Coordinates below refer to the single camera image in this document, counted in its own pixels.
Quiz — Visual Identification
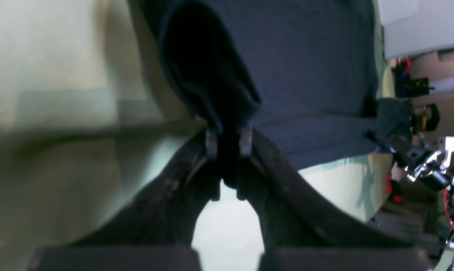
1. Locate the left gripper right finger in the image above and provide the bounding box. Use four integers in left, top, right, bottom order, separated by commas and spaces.
237, 129, 412, 249

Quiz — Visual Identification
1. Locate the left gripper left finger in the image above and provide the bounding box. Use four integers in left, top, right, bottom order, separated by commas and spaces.
75, 129, 220, 247

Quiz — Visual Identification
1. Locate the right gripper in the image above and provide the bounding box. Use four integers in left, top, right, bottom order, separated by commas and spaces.
391, 136, 454, 190

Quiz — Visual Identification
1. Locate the dark navy T-shirt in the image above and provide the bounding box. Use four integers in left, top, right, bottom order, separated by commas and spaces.
139, 0, 413, 170

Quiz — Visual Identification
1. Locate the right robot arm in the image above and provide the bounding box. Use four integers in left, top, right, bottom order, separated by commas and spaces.
387, 136, 454, 271

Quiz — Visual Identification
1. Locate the light green table cloth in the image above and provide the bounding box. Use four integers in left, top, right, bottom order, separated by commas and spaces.
0, 0, 397, 271

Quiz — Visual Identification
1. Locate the white bin at right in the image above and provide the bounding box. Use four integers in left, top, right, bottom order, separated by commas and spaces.
377, 0, 454, 59

